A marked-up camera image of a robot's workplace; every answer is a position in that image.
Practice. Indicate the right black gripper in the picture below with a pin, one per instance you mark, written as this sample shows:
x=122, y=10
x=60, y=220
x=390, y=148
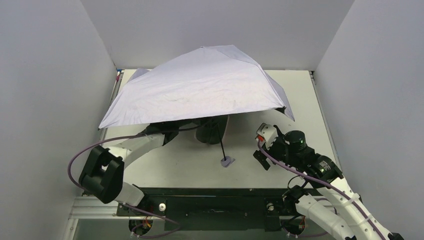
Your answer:
x=269, y=153

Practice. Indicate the pink umbrella case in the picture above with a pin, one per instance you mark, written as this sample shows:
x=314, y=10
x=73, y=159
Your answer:
x=212, y=129

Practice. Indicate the lavender folding umbrella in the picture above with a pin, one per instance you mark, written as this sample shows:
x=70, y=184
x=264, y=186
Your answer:
x=213, y=81

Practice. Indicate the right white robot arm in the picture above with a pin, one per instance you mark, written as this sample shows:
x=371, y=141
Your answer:
x=350, y=219

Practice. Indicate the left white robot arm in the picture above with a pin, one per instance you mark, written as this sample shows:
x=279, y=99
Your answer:
x=103, y=172

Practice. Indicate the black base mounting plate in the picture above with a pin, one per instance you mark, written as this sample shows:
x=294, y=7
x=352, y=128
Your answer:
x=219, y=209

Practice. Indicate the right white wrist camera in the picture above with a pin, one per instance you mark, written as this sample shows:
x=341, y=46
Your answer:
x=266, y=135

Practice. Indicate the aluminium extrusion rail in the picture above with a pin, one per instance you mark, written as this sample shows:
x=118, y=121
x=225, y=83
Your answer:
x=87, y=207

